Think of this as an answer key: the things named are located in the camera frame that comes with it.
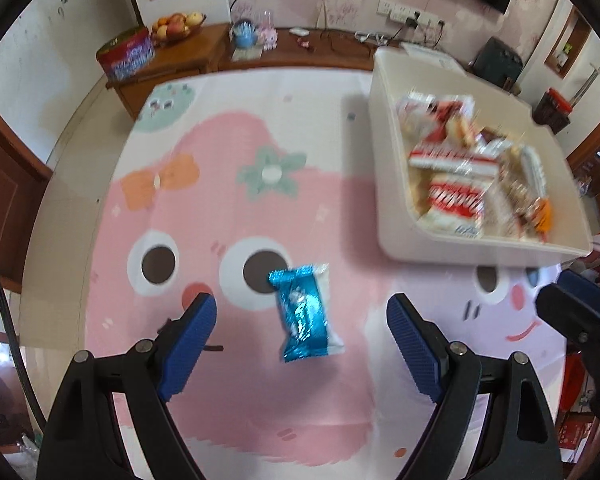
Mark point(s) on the white wall outlet strip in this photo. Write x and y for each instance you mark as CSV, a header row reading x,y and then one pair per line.
x,y
405,12

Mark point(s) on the fruit bowl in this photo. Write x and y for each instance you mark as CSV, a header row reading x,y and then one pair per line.
x,y
177,27

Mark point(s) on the small white flat device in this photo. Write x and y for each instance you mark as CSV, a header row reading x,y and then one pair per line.
x,y
298,31

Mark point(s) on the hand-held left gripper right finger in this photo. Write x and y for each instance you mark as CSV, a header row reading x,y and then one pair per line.
x,y
415,347

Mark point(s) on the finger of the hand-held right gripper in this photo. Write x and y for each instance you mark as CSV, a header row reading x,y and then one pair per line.
x,y
582,285
565,312

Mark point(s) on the blue snow globe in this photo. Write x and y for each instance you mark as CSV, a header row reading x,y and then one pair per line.
x,y
242,35

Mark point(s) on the pink toy figure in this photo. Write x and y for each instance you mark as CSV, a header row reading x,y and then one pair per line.
x,y
267,32

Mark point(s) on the dark green air fryer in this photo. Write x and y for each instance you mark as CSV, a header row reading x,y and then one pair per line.
x,y
497,62

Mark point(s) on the printed card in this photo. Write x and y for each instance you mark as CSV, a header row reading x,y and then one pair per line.
x,y
245,54

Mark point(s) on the red white wafer packet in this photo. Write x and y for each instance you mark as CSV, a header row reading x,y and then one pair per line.
x,y
455,200

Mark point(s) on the brown wooden door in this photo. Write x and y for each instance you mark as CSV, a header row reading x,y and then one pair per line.
x,y
5,185

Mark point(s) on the white plastic storage bin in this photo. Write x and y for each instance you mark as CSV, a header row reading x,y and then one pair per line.
x,y
385,160

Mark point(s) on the red printed tin box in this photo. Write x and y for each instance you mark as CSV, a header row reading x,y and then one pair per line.
x,y
126,55

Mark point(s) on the white set-top box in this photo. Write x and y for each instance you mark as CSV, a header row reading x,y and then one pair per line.
x,y
427,52

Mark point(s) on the wooden television cabinet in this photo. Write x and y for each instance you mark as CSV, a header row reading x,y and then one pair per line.
x,y
190,57

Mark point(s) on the mop pole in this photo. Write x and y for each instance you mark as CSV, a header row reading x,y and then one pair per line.
x,y
587,82

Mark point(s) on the pink cartoon printed tablecloth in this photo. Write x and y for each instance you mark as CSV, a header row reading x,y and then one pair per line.
x,y
280,210

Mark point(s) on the dark wicker vase red lid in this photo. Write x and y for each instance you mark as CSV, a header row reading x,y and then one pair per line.
x,y
555,110

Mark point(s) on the brown chocolate packet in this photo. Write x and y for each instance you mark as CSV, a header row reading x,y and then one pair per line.
x,y
495,141

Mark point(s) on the blue candy packet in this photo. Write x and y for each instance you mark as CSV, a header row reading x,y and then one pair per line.
x,y
302,317

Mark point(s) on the white red picture packet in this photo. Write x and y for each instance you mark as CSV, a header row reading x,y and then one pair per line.
x,y
440,115

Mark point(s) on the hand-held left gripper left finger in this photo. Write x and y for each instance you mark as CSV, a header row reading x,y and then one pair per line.
x,y
187,347

